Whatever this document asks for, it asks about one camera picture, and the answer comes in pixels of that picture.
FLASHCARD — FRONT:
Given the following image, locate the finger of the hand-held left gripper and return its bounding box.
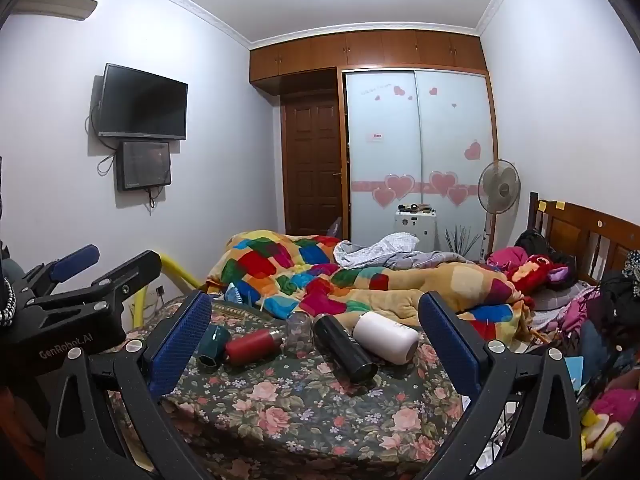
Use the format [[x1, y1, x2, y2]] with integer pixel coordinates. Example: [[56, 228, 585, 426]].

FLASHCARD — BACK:
[[22, 244, 101, 297], [27, 250, 164, 330]]

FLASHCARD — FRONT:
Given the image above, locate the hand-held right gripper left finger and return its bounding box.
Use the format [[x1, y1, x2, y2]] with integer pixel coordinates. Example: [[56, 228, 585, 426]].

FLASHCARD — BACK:
[[45, 290, 216, 480]]

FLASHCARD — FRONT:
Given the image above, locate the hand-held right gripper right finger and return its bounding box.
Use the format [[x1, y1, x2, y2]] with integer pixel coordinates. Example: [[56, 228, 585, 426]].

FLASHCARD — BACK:
[[417, 291, 596, 480]]

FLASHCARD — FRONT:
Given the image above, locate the dark green cup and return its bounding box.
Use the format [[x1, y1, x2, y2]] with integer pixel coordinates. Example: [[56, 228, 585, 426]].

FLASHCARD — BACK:
[[196, 324, 232, 369]]

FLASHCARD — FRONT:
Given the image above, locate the white cup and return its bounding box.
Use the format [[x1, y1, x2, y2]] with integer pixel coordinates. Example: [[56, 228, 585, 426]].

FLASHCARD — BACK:
[[352, 311, 420, 364]]

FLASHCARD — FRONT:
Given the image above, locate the clear glass cup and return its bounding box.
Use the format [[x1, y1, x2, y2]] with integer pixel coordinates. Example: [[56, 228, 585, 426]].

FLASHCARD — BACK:
[[284, 311, 314, 359]]

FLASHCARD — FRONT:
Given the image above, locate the red thermos bottle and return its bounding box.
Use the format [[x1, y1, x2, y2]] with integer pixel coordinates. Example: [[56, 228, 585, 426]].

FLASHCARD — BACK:
[[224, 330, 284, 365]]

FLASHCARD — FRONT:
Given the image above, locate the blue white small packet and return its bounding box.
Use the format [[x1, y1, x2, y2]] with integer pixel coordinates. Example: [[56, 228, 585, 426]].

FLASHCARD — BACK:
[[225, 283, 254, 307]]

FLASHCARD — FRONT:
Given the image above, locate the bundle of dry twigs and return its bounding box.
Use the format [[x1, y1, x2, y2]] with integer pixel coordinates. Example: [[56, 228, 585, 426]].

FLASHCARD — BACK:
[[445, 226, 484, 264]]

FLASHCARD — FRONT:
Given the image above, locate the pink cloth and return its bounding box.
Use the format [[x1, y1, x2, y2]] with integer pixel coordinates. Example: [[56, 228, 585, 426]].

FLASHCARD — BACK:
[[487, 246, 529, 269]]

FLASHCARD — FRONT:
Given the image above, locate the black thermos bottle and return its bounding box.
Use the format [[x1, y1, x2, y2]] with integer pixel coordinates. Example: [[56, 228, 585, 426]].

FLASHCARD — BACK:
[[312, 313, 379, 384]]

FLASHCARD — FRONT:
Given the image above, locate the grey white crumpled cloth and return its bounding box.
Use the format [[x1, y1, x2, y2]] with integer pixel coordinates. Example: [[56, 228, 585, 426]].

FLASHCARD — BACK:
[[334, 232, 477, 272]]

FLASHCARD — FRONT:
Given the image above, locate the red plush toy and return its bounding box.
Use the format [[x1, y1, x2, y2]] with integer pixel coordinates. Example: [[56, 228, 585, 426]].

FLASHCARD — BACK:
[[506, 254, 577, 295]]

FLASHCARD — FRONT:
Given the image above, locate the white box appliance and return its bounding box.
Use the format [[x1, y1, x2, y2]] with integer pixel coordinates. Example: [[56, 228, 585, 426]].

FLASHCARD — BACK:
[[394, 209, 437, 251]]

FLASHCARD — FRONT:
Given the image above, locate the black backpack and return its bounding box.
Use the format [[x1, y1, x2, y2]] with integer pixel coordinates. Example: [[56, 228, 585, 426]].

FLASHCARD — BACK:
[[514, 229, 552, 257]]

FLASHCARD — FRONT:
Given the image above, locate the pile of pink clothes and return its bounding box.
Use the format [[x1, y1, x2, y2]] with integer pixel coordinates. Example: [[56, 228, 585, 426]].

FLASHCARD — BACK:
[[557, 285, 603, 333]]

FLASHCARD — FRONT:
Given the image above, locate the colourful patchwork quilt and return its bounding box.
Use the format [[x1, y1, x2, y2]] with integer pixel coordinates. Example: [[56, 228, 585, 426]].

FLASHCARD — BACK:
[[207, 230, 537, 347]]

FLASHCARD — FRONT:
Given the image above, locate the floral bed sheet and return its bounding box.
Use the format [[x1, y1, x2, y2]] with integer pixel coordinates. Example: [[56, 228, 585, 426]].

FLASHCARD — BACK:
[[107, 295, 478, 480]]

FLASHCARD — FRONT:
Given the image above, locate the standing fan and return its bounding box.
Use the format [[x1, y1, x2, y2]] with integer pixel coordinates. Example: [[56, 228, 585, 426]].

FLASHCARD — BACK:
[[477, 159, 521, 261]]

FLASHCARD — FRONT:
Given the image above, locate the wooden bed headboard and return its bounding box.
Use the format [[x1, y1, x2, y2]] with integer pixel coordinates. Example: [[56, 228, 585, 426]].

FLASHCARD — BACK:
[[528, 191, 640, 287]]

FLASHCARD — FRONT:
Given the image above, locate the yellow pink plush toy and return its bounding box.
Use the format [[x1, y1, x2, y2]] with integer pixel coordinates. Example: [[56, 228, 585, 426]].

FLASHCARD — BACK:
[[579, 387, 640, 464]]

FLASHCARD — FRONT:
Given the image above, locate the black bag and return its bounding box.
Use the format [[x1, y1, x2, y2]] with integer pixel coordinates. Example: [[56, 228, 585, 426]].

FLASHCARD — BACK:
[[596, 270, 640, 333]]

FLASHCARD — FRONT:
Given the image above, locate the wardrobe with heart stickers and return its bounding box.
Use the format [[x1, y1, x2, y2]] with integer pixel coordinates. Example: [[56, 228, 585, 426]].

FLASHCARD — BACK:
[[342, 67, 499, 262]]

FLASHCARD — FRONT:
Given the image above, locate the brown wooden door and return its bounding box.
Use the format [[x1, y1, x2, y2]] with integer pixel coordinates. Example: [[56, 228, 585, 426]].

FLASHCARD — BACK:
[[280, 94, 347, 239]]

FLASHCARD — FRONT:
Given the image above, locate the white air conditioner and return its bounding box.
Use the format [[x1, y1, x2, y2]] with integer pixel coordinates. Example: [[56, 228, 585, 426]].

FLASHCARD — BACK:
[[14, 0, 99, 22]]

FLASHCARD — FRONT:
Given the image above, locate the brown overhead cabinet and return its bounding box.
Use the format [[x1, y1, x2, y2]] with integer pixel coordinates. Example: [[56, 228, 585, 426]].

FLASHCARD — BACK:
[[249, 30, 489, 96]]

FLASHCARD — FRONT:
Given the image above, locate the yellow padded rail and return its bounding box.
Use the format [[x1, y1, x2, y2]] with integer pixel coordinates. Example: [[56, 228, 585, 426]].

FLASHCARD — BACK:
[[130, 252, 207, 332]]

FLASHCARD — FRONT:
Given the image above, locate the black white braided cord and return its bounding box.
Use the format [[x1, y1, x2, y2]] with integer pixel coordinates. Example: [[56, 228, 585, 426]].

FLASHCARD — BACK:
[[0, 277, 18, 328]]

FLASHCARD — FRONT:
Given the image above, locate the small wall monitor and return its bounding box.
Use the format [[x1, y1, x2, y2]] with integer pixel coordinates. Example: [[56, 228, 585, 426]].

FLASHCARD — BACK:
[[117, 141, 173, 192]]

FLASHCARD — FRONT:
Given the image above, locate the black wall television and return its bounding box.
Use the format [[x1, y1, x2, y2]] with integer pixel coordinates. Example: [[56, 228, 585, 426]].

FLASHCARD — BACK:
[[97, 63, 189, 141]]

